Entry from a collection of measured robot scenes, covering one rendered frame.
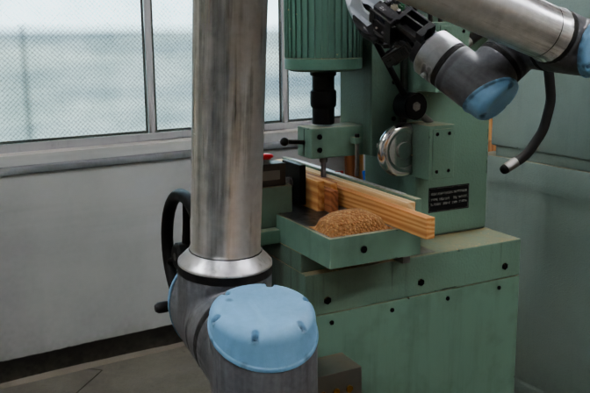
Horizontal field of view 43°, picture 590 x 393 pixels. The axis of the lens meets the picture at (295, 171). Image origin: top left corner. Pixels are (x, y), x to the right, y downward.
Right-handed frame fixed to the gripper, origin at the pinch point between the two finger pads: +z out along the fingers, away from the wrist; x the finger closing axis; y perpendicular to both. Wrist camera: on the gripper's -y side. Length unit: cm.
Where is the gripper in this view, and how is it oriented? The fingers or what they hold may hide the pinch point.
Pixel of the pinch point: (351, 0)
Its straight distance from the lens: 149.3
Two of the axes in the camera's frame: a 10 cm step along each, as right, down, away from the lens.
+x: -7.4, 6.1, -2.7
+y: -0.9, -4.9, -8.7
